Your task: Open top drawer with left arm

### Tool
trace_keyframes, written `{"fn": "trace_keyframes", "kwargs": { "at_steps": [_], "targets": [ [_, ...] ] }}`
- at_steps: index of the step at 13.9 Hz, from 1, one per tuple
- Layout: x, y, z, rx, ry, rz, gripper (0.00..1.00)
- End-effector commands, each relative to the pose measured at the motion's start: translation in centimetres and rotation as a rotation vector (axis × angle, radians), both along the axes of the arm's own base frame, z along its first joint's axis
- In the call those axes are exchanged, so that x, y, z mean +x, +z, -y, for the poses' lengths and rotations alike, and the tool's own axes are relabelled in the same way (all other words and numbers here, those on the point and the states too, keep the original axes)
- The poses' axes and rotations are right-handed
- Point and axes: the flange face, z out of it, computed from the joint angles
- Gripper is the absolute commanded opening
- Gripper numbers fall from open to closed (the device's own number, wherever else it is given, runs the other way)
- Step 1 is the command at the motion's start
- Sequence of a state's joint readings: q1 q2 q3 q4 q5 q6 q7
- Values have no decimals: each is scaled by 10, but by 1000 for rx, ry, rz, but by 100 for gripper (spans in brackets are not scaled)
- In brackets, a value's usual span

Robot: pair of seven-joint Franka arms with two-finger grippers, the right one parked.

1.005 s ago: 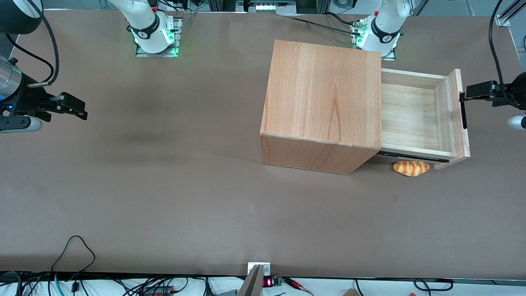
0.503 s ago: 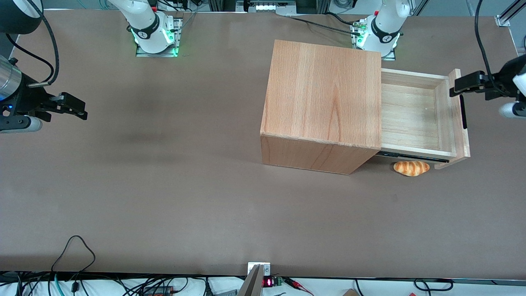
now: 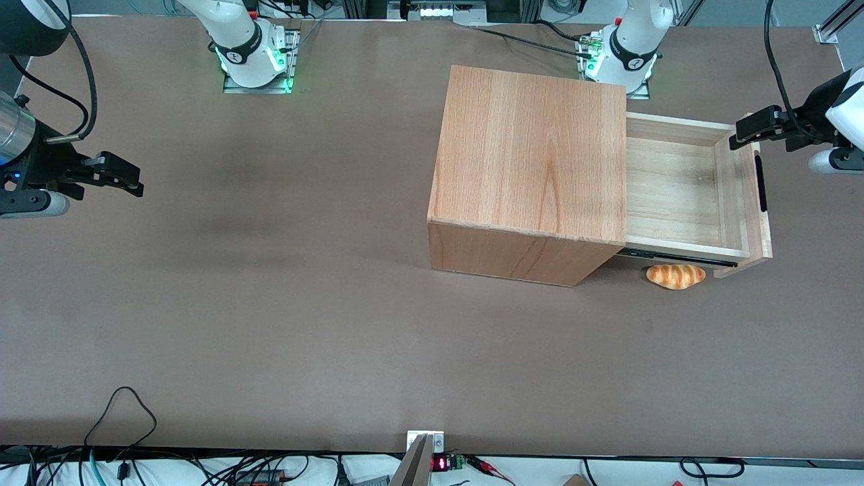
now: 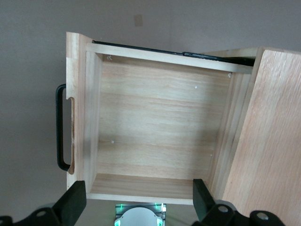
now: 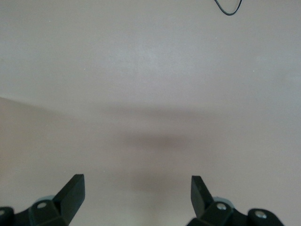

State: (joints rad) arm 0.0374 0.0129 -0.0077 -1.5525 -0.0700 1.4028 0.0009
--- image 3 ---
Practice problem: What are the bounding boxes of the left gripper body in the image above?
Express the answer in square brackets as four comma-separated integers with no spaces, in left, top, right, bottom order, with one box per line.
[786,63,864,153]

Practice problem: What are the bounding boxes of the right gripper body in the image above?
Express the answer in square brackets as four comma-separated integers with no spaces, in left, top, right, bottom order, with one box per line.
[0,127,89,201]

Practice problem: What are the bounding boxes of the wooden drawer with black handle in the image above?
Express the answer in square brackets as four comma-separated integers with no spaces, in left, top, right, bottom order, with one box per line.
[616,111,774,279]

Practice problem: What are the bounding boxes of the wooden drawer cabinet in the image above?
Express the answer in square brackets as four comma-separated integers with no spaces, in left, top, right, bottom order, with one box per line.
[427,65,628,288]

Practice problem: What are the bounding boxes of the toy bread roll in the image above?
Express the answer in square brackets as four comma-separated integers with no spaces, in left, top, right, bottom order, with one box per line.
[646,263,707,291]

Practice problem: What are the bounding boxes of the orange black device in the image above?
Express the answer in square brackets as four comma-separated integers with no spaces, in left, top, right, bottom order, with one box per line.
[235,468,286,486]

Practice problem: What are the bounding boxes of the black device with light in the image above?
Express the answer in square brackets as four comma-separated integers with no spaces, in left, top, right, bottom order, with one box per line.
[387,0,542,25]

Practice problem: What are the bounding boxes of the wooden beam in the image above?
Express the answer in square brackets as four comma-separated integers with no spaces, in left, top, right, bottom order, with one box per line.
[388,434,434,486]

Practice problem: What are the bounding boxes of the red black clip leads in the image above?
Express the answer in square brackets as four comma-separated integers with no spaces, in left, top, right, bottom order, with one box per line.
[464,455,518,486]

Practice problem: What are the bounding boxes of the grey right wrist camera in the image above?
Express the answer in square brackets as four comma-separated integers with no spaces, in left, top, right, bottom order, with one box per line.
[0,191,71,219]

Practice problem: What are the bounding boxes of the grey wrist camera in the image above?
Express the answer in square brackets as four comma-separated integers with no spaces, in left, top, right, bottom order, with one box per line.
[808,147,864,176]
[0,191,71,219]

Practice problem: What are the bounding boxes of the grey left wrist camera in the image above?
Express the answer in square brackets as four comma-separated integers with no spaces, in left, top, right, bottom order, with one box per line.
[808,147,864,176]

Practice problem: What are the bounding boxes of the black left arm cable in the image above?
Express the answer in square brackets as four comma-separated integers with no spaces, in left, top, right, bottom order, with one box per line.
[763,0,821,140]

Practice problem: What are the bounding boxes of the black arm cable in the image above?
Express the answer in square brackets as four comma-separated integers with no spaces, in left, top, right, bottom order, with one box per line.
[763,0,821,140]
[8,17,98,140]

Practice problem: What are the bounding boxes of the aluminium frame profile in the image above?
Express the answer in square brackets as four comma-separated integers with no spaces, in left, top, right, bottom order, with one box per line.
[813,0,864,45]

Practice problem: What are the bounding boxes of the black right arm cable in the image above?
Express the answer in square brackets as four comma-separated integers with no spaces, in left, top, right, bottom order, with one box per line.
[8,17,98,140]

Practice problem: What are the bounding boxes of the thin black cable loop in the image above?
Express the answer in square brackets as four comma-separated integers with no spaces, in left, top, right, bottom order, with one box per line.
[82,386,158,450]

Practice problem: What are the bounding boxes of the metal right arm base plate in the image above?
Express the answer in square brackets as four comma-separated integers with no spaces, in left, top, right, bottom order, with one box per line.
[222,27,302,95]

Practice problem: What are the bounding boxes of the black cable to base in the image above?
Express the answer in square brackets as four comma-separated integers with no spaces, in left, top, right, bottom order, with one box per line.
[469,22,596,59]

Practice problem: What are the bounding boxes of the tangled black cable bundle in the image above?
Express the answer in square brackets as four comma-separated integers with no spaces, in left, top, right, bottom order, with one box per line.
[0,444,342,486]

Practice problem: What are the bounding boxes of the black coiled cable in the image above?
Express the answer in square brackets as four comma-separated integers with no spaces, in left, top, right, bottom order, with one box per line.
[678,457,747,479]

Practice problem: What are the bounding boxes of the small metal bracket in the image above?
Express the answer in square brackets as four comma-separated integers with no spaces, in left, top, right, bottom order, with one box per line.
[406,430,446,454]

